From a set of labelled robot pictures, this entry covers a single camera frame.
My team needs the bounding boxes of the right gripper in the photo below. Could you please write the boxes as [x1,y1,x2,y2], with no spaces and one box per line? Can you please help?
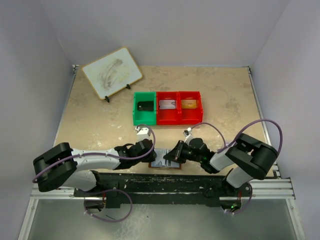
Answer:
[163,140,203,164]

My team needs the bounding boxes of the brown leather card holder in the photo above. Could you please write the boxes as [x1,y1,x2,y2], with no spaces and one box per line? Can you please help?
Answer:
[148,148,181,170]

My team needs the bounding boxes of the green plastic bin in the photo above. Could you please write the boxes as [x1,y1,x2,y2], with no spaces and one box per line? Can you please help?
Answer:
[132,91,157,126]

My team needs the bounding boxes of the red plastic bin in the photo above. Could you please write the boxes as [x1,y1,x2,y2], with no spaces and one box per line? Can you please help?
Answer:
[156,91,181,126]
[179,91,204,125]

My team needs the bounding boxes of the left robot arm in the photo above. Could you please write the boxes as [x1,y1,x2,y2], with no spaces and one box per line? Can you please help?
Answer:
[32,139,157,196]

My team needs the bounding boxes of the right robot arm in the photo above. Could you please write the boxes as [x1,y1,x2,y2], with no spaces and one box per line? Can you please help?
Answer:
[163,133,279,196]

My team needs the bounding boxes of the black VIP card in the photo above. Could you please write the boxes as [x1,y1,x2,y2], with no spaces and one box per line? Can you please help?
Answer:
[136,100,154,112]

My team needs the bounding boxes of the gold VIP card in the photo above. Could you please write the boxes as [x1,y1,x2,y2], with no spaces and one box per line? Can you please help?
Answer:
[181,99,198,110]

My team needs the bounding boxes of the white magnetic stripe cards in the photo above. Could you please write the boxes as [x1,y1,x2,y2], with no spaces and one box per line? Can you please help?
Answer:
[159,99,177,110]

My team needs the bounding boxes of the small whiteboard on stand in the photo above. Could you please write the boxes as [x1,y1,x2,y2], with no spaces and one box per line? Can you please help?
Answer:
[81,47,143,102]

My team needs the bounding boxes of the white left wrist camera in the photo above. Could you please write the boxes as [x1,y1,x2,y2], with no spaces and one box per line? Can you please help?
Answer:
[135,126,150,139]

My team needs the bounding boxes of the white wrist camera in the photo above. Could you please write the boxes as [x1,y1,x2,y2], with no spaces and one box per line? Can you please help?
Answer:
[183,127,194,145]
[135,126,150,139]

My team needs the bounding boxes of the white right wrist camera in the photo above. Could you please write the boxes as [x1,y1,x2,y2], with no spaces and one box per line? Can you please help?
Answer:
[183,127,194,145]

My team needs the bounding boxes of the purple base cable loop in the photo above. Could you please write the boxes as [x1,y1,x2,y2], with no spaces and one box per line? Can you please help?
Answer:
[83,186,135,223]

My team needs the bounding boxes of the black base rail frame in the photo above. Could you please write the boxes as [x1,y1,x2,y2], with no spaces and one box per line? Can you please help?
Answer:
[74,173,253,209]

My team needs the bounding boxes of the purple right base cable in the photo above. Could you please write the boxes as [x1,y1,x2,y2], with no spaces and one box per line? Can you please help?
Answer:
[223,184,254,216]

